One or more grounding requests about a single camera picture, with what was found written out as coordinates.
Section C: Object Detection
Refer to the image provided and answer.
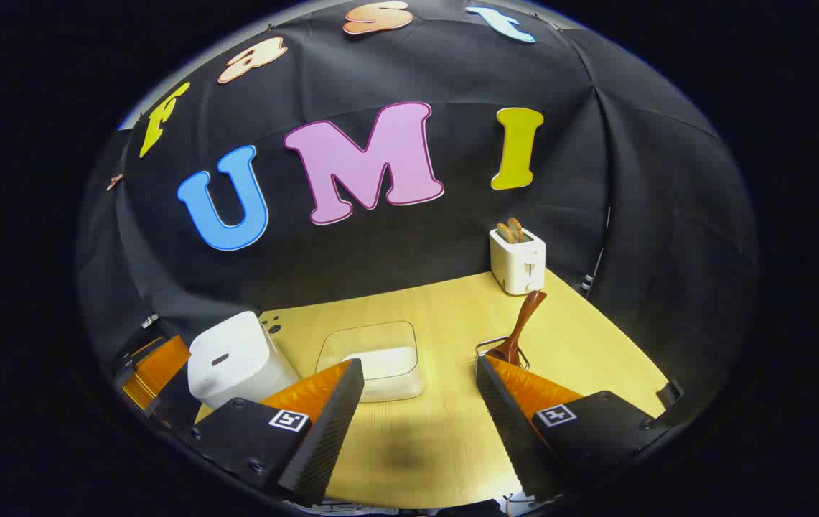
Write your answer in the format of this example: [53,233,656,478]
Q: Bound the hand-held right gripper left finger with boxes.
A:
[179,358,365,507]

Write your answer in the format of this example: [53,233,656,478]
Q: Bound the brown wooden spoon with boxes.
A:
[488,290,548,367]

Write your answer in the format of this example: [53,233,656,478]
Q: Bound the white rice cooker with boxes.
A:
[187,310,302,410]

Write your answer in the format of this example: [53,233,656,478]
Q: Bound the clear plastic container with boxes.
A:
[316,321,426,403]

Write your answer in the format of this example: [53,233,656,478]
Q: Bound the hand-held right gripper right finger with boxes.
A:
[476,353,668,503]

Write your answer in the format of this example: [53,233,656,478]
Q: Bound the white toaster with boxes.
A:
[490,228,546,296]

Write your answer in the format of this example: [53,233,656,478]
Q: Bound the black backdrop cloth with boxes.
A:
[79,0,760,432]

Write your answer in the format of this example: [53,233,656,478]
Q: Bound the metal wire chopstick holder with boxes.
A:
[476,337,530,371]

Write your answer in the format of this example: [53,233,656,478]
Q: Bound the black cable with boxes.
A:
[581,207,612,294]

